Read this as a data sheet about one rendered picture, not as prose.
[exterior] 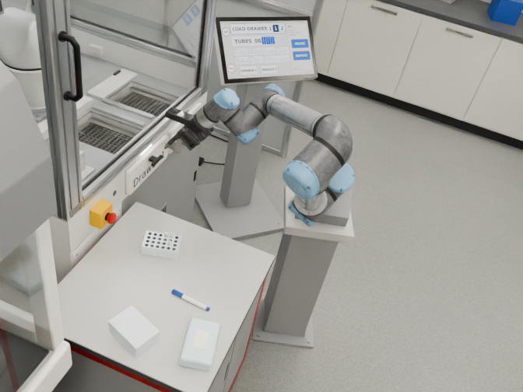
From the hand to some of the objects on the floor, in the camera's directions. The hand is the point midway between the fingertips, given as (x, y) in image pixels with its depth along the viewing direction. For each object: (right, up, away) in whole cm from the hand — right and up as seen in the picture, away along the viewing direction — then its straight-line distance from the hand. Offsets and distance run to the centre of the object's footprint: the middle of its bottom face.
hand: (168, 143), depth 190 cm
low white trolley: (-10, -106, +27) cm, 110 cm away
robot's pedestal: (+46, -83, +71) cm, 118 cm away
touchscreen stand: (+19, -28, +129) cm, 134 cm away
